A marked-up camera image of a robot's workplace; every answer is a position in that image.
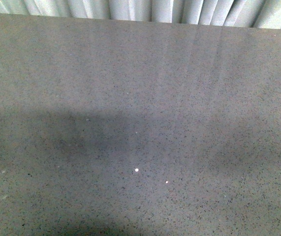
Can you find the white pleated curtain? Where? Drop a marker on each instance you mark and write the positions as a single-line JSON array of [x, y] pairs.
[[262, 14]]

